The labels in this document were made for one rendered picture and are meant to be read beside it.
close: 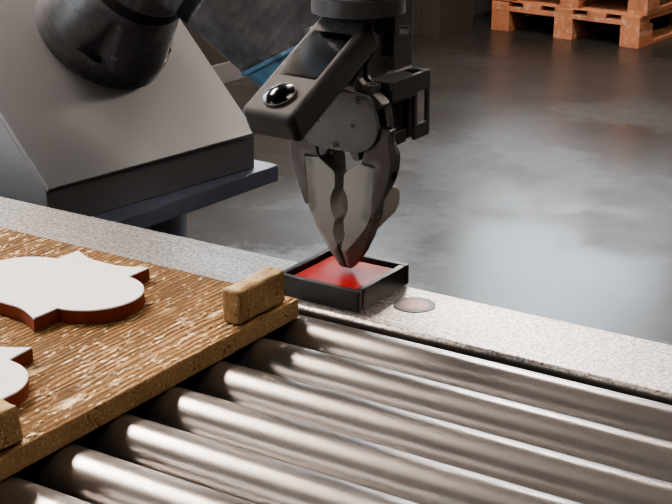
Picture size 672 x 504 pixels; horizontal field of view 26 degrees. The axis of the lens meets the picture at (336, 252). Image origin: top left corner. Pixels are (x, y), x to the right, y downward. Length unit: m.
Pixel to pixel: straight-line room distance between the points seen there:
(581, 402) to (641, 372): 0.07
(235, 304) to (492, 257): 2.98
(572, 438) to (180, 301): 0.32
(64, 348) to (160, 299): 0.11
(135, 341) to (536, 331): 0.29
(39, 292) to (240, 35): 0.46
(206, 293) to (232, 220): 3.18
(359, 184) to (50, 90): 0.50
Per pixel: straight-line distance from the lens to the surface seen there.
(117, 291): 1.06
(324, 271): 1.14
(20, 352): 0.97
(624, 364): 1.03
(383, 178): 1.09
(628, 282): 3.84
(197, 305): 1.06
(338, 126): 1.10
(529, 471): 0.88
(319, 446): 0.89
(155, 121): 1.56
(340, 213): 1.13
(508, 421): 0.94
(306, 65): 1.06
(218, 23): 1.45
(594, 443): 0.92
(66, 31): 1.54
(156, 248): 1.25
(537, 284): 3.79
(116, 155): 1.51
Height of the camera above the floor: 1.32
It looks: 19 degrees down
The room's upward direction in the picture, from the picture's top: straight up
